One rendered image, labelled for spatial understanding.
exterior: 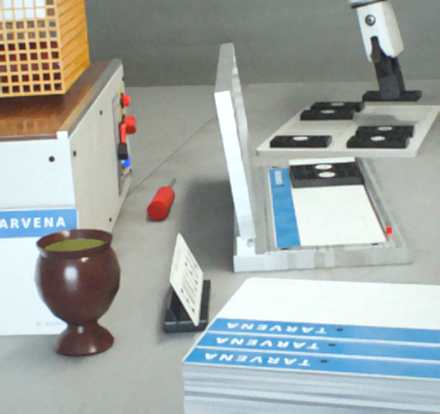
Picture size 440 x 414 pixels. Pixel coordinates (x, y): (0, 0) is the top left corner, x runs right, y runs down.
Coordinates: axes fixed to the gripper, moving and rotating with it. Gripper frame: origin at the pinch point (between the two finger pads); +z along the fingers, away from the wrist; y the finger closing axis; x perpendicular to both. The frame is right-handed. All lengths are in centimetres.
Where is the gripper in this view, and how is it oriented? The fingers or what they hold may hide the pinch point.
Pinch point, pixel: (392, 86)
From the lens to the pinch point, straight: 203.9
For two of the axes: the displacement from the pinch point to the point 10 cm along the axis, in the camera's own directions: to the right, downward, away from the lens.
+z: 2.6, 9.5, 1.8
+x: -9.1, 1.8, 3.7
